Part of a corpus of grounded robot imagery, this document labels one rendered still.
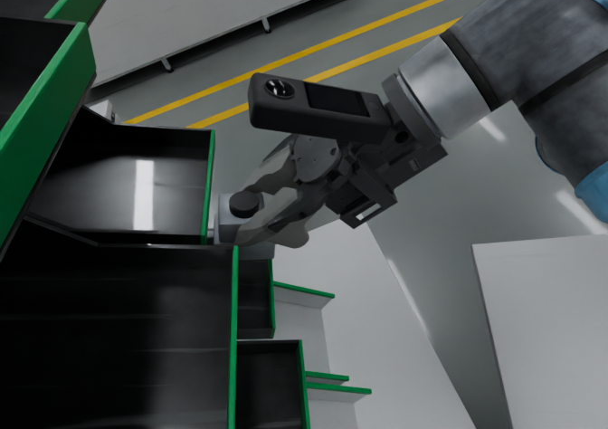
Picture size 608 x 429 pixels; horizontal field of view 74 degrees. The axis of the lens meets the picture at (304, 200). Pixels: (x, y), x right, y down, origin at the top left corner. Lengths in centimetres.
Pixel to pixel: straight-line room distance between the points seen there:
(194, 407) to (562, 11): 33
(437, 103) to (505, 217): 171
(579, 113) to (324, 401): 44
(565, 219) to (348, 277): 136
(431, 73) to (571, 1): 9
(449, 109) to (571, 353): 54
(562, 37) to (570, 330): 56
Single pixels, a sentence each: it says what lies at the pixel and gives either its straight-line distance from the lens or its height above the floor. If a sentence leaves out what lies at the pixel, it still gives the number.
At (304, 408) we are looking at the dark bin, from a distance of 39.
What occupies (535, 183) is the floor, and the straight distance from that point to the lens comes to 217.
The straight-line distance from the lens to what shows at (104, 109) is 190.
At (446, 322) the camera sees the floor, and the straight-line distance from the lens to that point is 173.
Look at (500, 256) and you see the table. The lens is 86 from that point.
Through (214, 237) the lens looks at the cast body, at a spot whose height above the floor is 128.
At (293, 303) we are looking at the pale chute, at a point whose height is 103.
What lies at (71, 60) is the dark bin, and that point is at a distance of 18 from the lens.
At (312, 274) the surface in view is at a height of 86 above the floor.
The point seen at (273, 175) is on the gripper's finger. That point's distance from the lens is 40.
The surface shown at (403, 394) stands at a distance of 74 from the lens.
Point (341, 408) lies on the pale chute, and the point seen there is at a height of 101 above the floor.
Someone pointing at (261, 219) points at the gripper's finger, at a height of 131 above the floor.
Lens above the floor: 157
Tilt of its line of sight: 45 degrees down
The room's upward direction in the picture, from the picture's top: 23 degrees counter-clockwise
